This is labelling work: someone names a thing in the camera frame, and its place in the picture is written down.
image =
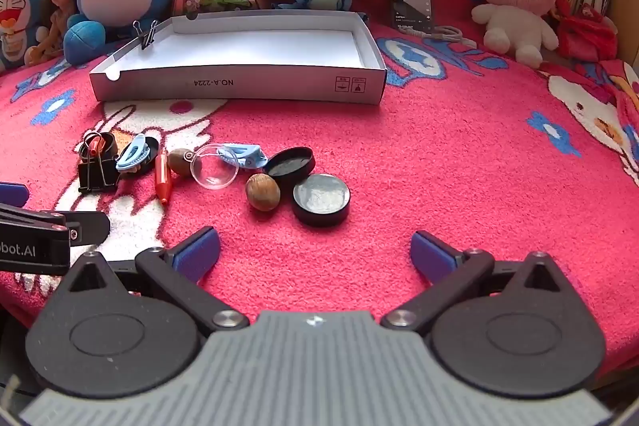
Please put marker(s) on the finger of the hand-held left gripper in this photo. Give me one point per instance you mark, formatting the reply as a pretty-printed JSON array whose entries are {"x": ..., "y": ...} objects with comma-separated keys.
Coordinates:
[
  {"x": 90, "y": 229},
  {"x": 12, "y": 195}
]

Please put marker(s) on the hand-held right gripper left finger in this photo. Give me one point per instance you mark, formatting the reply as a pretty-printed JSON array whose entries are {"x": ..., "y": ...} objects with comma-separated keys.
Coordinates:
[{"x": 197, "y": 256}]

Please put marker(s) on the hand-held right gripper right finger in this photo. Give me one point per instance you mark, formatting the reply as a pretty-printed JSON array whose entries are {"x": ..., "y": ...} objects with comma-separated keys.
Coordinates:
[{"x": 432, "y": 256}]

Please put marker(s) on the large black binder clip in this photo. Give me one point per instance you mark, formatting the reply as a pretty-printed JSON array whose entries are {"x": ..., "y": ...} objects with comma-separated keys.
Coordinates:
[{"x": 92, "y": 179}]

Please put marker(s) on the red plastic tube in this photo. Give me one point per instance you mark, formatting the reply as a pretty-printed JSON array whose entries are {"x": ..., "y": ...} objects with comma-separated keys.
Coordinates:
[{"x": 163, "y": 181}]

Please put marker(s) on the light blue hair clip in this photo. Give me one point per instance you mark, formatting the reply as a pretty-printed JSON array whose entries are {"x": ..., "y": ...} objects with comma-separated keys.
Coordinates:
[
  {"x": 131, "y": 156},
  {"x": 247, "y": 155}
]

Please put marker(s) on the clear glass dome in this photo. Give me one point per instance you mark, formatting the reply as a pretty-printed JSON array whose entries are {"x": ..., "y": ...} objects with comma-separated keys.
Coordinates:
[{"x": 212, "y": 170}]

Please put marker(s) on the brown walnut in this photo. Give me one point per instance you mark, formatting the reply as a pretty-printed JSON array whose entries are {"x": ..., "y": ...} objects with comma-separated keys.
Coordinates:
[
  {"x": 178, "y": 162},
  {"x": 262, "y": 192}
]

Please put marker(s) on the plain black round lid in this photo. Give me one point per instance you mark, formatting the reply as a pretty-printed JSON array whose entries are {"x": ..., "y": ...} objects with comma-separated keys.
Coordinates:
[
  {"x": 292, "y": 166},
  {"x": 151, "y": 159}
]

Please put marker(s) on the black round tin grey inside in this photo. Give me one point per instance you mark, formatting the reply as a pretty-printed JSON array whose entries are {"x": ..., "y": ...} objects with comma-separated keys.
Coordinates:
[{"x": 321, "y": 201}]

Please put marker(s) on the white cardboard box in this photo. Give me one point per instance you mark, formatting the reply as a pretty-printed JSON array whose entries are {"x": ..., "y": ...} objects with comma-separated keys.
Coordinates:
[{"x": 249, "y": 46}]

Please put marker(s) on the blue robot cat plush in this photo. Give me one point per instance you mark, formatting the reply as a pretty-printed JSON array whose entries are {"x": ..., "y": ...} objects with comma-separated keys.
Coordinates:
[{"x": 20, "y": 7}]

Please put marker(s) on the small black binder clip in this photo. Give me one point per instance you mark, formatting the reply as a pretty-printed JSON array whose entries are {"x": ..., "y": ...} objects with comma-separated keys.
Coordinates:
[{"x": 147, "y": 39}]

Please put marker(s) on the red cloth bag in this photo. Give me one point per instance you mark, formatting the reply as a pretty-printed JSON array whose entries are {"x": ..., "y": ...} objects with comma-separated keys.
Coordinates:
[{"x": 586, "y": 36}]

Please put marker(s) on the brown cardboard carton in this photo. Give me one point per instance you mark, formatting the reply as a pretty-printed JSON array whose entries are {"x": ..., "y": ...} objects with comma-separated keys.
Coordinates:
[{"x": 626, "y": 7}]

